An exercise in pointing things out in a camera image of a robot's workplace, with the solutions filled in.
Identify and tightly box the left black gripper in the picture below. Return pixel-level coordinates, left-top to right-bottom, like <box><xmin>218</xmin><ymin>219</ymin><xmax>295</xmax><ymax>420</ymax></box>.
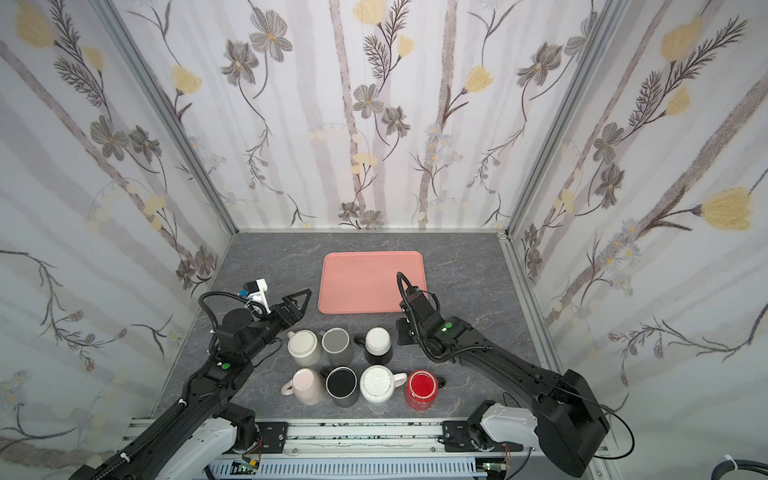
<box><xmin>239</xmin><ymin>290</ymin><xmax>310</xmax><ymax>364</ymax></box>

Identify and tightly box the pink plastic tray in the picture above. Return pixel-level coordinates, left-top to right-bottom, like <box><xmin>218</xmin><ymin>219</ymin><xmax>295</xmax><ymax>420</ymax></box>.
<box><xmin>318</xmin><ymin>251</ymin><xmax>426</xmax><ymax>315</ymax></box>

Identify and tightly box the black and white mug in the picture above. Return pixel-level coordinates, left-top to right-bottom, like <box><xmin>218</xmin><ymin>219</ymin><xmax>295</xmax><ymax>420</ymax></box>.
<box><xmin>354</xmin><ymin>327</ymin><xmax>393</xmax><ymax>365</ymax></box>

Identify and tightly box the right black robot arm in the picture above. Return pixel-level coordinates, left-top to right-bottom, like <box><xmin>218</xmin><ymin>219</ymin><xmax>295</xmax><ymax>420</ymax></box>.
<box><xmin>396</xmin><ymin>272</ymin><xmax>614</xmax><ymax>477</ymax></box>

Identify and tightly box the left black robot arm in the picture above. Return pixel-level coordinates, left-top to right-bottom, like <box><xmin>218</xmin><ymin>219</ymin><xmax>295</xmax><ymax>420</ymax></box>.
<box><xmin>71</xmin><ymin>289</ymin><xmax>312</xmax><ymax>479</ymax></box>

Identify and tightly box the cream upside-down mug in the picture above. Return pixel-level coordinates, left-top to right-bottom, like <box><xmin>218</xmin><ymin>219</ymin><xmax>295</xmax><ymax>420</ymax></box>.
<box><xmin>287</xmin><ymin>330</ymin><xmax>323</xmax><ymax>368</ymax></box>

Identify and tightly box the grey upside-down mug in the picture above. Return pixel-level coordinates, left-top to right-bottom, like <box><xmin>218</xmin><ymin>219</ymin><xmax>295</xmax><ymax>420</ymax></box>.
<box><xmin>321</xmin><ymin>327</ymin><xmax>354</xmax><ymax>367</ymax></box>

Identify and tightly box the pale pink mug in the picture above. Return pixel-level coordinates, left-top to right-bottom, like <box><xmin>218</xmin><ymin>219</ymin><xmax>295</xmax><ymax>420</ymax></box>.
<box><xmin>280</xmin><ymin>368</ymin><xmax>326</xmax><ymax>406</ymax></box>

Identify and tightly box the black dark grey mug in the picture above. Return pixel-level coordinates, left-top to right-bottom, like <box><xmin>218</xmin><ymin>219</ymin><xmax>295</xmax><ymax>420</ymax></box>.
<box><xmin>320</xmin><ymin>366</ymin><xmax>360</xmax><ymax>408</ymax></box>

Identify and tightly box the white ribbed mug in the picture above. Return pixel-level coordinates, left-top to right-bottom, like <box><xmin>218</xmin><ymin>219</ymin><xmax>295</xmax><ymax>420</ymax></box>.
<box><xmin>360</xmin><ymin>365</ymin><xmax>408</xmax><ymax>405</ymax></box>

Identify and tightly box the red mug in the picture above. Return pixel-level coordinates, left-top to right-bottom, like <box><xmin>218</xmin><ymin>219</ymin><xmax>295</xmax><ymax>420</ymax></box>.
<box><xmin>404</xmin><ymin>370</ymin><xmax>446</xmax><ymax>412</ymax></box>

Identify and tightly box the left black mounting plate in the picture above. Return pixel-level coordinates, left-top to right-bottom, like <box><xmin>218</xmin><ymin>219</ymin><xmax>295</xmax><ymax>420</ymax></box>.
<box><xmin>245</xmin><ymin>420</ymin><xmax>289</xmax><ymax>455</ymax></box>

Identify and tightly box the black mounting plate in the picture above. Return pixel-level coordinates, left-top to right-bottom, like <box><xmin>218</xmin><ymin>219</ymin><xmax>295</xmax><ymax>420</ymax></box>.
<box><xmin>245</xmin><ymin>420</ymin><xmax>289</xmax><ymax>455</ymax></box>
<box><xmin>439</xmin><ymin>420</ymin><xmax>526</xmax><ymax>453</ymax></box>

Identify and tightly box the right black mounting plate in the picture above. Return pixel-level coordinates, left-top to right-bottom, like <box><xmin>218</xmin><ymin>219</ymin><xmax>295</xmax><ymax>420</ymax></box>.
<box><xmin>439</xmin><ymin>420</ymin><xmax>526</xmax><ymax>453</ymax></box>

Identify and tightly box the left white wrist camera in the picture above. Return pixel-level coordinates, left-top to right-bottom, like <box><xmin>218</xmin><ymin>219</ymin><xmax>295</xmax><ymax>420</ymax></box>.
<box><xmin>239</xmin><ymin>278</ymin><xmax>270</xmax><ymax>314</ymax></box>

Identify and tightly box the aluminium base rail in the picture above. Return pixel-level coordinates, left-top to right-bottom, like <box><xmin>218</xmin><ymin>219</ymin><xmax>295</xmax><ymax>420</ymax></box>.
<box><xmin>246</xmin><ymin>408</ymin><xmax>542</xmax><ymax>458</ymax></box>

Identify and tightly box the white slotted cable duct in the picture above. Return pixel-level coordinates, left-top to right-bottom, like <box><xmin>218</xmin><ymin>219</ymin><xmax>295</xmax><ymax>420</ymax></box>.
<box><xmin>209</xmin><ymin>458</ymin><xmax>488</xmax><ymax>479</ymax></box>

